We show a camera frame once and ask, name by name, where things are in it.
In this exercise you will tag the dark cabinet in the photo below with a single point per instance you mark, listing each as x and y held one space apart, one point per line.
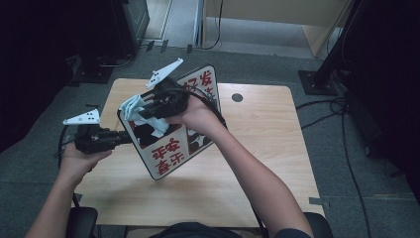
132 20

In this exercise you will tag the light wooden cabinet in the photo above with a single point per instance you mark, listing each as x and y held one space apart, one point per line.
264 10

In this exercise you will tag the small black floor bracket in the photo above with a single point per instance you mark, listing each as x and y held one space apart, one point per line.
164 46
189 48
150 46

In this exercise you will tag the black chair armrest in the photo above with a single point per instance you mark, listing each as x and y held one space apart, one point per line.
82 223
320 224

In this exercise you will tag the square panda picture board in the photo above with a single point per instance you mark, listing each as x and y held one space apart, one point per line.
168 152

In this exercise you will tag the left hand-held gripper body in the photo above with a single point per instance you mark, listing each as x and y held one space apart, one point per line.
94 140

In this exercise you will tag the person's right hand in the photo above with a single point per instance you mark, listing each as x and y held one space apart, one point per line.
196 115

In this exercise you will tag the light blue wiping cloth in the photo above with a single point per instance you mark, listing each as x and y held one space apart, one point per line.
132 109

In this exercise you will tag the grey tape piece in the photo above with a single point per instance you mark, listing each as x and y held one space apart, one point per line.
318 201

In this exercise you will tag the round black table grommet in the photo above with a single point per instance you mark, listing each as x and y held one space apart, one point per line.
237 97

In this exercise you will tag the black metal stand with base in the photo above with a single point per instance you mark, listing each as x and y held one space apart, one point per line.
325 79

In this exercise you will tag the person's left hand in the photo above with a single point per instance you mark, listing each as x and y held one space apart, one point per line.
79 162

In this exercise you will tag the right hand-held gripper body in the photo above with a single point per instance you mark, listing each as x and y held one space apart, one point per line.
170 97

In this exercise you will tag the person's dark clothing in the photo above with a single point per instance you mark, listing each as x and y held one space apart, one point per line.
194 231

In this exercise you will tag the black stand base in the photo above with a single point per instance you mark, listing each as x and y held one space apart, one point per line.
90 71

